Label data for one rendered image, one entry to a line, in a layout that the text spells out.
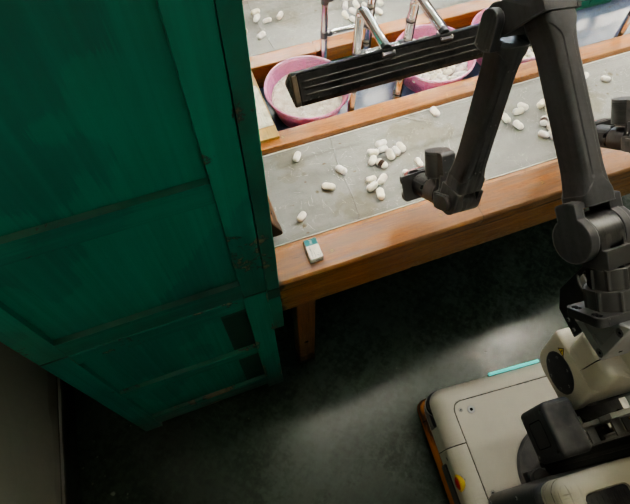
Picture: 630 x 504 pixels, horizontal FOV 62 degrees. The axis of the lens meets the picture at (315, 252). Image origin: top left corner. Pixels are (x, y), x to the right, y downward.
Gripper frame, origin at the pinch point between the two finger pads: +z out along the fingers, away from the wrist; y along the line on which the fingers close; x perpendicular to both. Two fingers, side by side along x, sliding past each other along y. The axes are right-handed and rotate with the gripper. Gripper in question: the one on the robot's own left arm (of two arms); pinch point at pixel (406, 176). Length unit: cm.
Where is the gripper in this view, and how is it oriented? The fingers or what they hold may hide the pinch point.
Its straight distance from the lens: 140.4
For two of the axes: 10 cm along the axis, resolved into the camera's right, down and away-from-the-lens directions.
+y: -9.4, 3.1, -1.6
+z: -2.7, -3.4, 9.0
